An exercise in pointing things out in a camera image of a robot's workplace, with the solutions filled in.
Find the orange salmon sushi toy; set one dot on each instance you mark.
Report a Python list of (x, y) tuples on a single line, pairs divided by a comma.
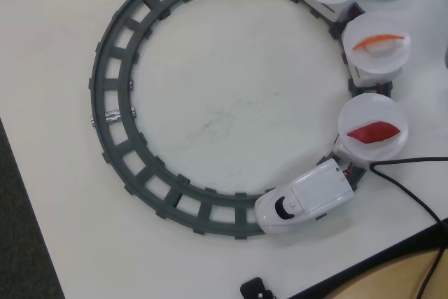
[(376, 40)]

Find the white Shinkansen toy locomotive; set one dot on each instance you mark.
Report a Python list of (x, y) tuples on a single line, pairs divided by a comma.
[(315, 190)]

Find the silver foil tape patch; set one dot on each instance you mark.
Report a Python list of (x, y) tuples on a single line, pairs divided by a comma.
[(113, 117)]

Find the red tuna sushi toy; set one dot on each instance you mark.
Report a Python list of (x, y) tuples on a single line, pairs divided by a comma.
[(374, 132)]

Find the grey circular toy train track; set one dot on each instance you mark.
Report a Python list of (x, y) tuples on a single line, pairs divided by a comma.
[(115, 78)]

